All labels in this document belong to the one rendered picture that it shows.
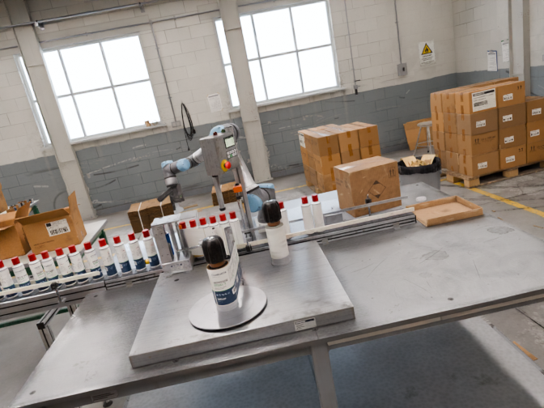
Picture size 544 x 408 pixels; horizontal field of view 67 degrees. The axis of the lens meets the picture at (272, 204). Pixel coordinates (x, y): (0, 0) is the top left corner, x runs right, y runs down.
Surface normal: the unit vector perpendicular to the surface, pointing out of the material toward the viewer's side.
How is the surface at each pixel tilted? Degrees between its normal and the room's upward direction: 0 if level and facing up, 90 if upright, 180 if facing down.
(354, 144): 91
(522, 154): 90
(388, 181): 90
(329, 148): 90
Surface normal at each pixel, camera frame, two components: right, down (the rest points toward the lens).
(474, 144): 0.14, 0.25
